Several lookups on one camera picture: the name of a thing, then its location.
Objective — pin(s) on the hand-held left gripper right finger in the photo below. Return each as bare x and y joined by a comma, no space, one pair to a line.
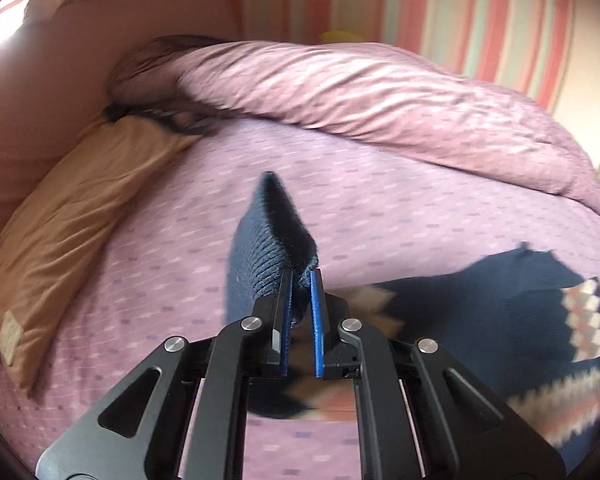
317,330

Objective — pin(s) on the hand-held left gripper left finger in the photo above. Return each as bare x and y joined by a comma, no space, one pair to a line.
283,330

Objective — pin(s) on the navy patterned knit sweater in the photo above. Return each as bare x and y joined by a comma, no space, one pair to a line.
270,260

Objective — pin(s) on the purple patterned bed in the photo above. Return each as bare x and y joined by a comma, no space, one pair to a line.
180,240

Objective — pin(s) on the tan pillow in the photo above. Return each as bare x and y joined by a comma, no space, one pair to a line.
65,235

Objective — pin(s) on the purple patterned duvet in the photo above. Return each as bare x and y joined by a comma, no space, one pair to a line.
380,95

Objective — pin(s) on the yellow item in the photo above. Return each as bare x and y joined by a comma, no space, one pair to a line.
340,36

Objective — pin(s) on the pink padded headboard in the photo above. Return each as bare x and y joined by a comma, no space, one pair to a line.
80,50

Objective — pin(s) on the cream wardrobe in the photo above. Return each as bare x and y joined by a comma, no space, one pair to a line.
592,60

